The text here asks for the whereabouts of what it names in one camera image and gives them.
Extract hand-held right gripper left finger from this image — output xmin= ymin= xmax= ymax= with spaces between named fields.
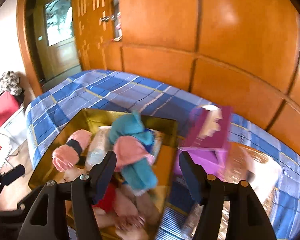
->
xmin=17 ymin=151 xmax=117 ymax=240

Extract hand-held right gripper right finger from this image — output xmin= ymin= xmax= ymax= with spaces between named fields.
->
xmin=179 ymin=151 xmax=274 ymax=240

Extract red soft toy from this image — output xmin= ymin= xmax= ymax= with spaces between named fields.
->
xmin=92 ymin=182 xmax=118 ymax=214

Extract purple carton box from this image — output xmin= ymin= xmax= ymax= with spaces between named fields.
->
xmin=174 ymin=105 xmax=233 ymax=180

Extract light pink cloth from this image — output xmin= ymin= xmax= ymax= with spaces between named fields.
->
xmin=64 ymin=167 xmax=91 ymax=181

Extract beige cloth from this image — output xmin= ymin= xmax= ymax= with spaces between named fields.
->
xmin=115 ymin=187 xmax=165 ymax=240

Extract pink fluffy sock navy band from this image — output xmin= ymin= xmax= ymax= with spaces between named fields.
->
xmin=52 ymin=129 xmax=93 ymax=172

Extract white table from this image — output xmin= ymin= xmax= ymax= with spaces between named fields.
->
xmin=0 ymin=106 xmax=32 ymax=173

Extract ornate gold tissue box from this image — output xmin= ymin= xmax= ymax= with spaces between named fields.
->
xmin=182 ymin=144 xmax=283 ymax=240

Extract red bag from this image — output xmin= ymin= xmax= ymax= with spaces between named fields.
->
xmin=0 ymin=91 xmax=22 ymax=133

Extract patterned dark cloth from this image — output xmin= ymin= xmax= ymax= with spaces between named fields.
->
xmin=0 ymin=71 xmax=24 ymax=103

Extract blue plaid bed sheet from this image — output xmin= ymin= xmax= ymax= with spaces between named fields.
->
xmin=25 ymin=69 xmax=300 ymax=240

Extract room door with glass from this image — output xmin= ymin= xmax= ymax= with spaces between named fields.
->
xmin=34 ymin=0 xmax=83 ymax=83

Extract clothes inside wardrobe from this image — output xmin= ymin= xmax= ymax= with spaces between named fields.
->
xmin=111 ymin=0 xmax=123 ymax=42

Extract wooden wardrobe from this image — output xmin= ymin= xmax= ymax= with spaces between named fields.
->
xmin=71 ymin=0 xmax=300 ymax=143

